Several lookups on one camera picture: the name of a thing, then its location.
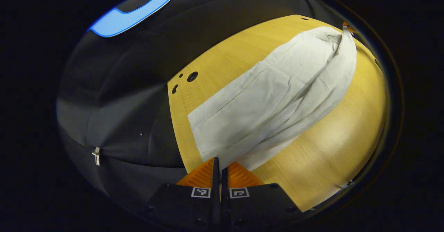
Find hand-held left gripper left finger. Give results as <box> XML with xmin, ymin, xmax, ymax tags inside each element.
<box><xmin>146</xmin><ymin>157</ymin><xmax>221</xmax><ymax>227</ymax></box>

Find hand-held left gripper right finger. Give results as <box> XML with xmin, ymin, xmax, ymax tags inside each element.
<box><xmin>221</xmin><ymin>161</ymin><xmax>302</xmax><ymax>227</ymax></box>

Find white jeans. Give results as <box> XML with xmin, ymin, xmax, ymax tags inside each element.
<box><xmin>187</xmin><ymin>26</ymin><xmax>358</xmax><ymax>172</ymax></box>

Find black backdrop cloth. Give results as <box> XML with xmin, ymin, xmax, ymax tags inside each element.
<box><xmin>57</xmin><ymin>0</ymin><xmax>347</xmax><ymax>218</ymax></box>

